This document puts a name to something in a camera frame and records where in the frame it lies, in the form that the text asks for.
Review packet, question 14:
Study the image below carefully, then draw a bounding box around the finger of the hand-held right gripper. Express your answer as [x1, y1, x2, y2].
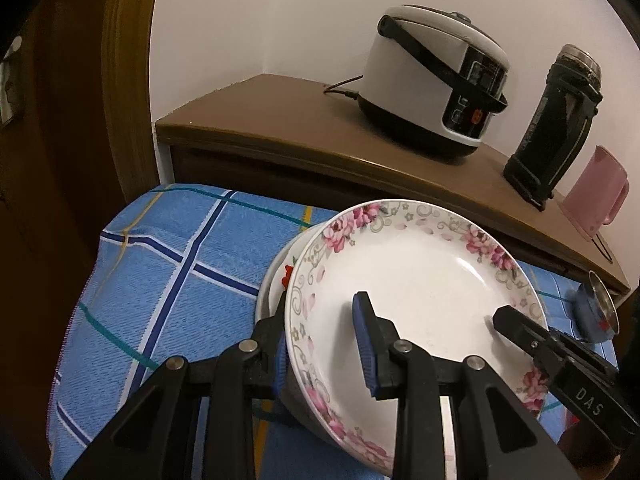
[492, 305, 566, 392]

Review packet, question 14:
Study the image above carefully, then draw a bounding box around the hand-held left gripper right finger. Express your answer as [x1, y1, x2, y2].
[351, 291, 567, 480]

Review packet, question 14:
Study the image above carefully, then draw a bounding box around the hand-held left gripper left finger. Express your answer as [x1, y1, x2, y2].
[65, 289, 289, 480]

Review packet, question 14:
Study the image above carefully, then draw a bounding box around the white plate with red print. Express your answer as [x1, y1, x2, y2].
[255, 234, 315, 328]

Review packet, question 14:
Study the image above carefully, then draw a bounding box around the floral white plate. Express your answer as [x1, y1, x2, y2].
[284, 199, 550, 478]

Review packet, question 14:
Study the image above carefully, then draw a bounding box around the blue plaid cloth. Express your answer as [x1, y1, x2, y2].
[47, 183, 622, 480]

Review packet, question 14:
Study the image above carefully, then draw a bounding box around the pink electric kettle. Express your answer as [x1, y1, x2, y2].
[558, 145, 630, 239]

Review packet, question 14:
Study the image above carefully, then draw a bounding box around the black thermos flask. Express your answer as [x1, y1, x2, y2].
[502, 44, 604, 212]

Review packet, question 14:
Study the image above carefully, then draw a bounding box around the brown wooden cabinet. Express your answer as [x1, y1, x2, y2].
[155, 73, 632, 307]

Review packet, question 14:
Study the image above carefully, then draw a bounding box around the white rice cooker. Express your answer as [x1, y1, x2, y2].
[356, 5, 511, 162]

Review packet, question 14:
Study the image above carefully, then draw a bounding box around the black kettle cable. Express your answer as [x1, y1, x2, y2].
[592, 234, 614, 264]

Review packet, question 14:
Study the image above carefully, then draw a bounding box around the black rice cooker cable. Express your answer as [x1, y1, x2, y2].
[323, 75, 364, 102]

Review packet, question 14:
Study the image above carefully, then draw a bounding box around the wooden door frame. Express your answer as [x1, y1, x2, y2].
[99, 0, 174, 203]

